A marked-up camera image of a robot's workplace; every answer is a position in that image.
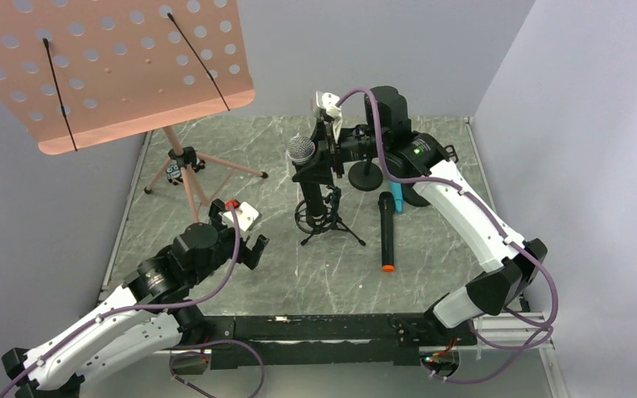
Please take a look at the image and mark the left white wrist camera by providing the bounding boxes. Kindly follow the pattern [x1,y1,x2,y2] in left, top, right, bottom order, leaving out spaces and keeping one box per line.
[222,199,261,232]

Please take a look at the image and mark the black round-base mic stand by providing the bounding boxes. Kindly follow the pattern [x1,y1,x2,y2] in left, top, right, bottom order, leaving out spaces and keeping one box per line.
[348,158,383,192]

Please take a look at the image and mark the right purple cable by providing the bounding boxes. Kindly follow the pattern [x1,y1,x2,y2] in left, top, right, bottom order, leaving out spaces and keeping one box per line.
[336,86,559,386]

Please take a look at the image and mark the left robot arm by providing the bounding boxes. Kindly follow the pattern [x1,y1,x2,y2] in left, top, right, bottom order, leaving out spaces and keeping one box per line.
[0,199,269,397]

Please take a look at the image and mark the black microphone orange end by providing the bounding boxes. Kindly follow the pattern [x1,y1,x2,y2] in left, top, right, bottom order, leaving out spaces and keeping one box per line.
[378,192,395,273]

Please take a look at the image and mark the black microphone silver grille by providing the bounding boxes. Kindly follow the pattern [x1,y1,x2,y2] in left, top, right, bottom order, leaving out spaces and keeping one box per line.
[286,135,326,227]

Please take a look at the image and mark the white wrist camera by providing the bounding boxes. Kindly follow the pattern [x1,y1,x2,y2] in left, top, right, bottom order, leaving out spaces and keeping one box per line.
[312,90,343,142]
[222,199,261,232]

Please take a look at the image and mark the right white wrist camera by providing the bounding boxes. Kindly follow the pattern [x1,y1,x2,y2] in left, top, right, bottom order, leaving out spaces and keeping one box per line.
[312,90,343,142]

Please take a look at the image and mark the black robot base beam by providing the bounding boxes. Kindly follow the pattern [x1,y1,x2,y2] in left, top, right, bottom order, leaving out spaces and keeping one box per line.
[175,313,477,370]

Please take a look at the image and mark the pink perforated music stand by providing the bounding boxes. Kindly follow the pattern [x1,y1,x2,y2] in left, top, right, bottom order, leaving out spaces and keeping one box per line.
[0,1,255,219]

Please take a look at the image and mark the blue microphone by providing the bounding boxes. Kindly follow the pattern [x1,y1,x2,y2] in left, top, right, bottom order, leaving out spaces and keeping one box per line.
[390,182,404,214]

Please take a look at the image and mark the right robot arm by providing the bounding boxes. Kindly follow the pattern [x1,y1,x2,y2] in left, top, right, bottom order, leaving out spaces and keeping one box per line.
[287,86,547,331]

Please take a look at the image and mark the black shock mount tripod stand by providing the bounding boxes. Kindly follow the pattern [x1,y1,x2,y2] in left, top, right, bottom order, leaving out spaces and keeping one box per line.
[294,185,367,246]

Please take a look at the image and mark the purple cable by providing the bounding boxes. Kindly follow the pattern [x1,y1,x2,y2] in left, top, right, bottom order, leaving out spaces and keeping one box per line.
[336,86,559,386]
[0,203,265,398]

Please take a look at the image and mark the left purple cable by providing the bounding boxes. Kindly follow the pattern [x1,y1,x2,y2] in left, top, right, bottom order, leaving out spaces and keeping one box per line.
[0,203,265,398]

